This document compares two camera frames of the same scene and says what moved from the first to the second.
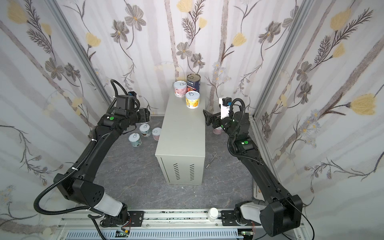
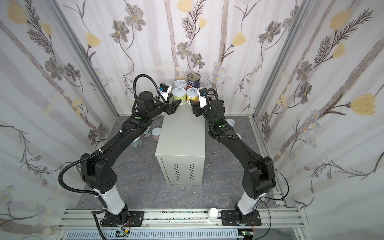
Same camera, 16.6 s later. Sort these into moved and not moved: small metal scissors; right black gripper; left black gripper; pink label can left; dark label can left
Moved: right black gripper; left black gripper
Not moved: dark label can left; pink label can left; small metal scissors
